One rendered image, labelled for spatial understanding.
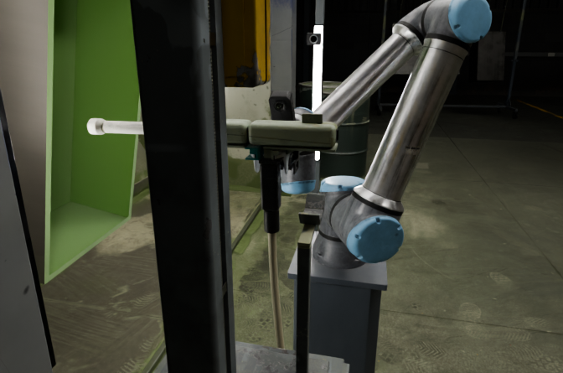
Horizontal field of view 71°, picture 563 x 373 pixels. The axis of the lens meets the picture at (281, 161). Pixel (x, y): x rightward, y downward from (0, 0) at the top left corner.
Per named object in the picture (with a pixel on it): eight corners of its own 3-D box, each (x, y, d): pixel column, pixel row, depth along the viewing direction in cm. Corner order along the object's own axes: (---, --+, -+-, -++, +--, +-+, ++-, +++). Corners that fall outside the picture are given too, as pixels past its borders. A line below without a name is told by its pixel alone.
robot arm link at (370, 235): (364, 244, 125) (468, 10, 111) (392, 274, 109) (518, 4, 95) (322, 233, 120) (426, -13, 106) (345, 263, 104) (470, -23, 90)
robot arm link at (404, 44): (420, -8, 118) (257, 150, 120) (446, -13, 106) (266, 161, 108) (440, 23, 122) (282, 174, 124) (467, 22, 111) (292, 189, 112)
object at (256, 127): (336, 230, 76) (338, 111, 69) (333, 242, 71) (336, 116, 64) (113, 209, 87) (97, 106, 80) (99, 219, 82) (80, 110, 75)
